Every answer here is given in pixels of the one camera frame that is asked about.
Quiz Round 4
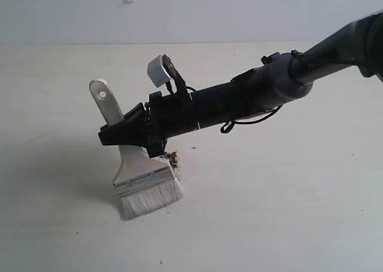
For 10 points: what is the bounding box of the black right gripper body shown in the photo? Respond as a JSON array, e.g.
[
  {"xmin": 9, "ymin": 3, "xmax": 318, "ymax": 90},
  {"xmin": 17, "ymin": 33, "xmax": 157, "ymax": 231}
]
[{"xmin": 145, "ymin": 88, "xmax": 199, "ymax": 158}]

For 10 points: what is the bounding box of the wooden paint brush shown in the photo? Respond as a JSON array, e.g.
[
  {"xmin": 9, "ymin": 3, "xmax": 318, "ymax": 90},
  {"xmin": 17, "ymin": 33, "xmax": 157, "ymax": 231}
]
[{"xmin": 89, "ymin": 78, "xmax": 183, "ymax": 221}]

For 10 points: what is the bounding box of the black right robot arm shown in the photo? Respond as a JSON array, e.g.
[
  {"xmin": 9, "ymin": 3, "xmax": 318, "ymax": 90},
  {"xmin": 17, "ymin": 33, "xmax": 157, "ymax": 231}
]
[{"xmin": 99, "ymin": 11, "xmax": 382, "ymax": 157}]

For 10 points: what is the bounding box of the pile of rice and pellets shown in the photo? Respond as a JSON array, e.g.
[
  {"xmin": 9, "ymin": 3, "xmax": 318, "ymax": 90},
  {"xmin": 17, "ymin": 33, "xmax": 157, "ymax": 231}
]
[{"xmin": 163, "ymin": 151, "xmax": 183, "ymax": 181}]

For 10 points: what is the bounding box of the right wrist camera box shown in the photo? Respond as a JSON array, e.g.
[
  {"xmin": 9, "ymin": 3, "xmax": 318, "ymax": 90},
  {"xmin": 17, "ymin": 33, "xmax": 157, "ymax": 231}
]
[{"xmin": 147, "ymin": 54, "xmax": 177, "ymax": 88}]

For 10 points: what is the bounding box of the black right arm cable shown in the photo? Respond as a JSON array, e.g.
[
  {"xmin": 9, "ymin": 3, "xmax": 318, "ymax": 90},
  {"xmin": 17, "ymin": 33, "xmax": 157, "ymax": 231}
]
[{"xmin": 166, "ymin": 77, "xmax": 285, "ymax": 134}]

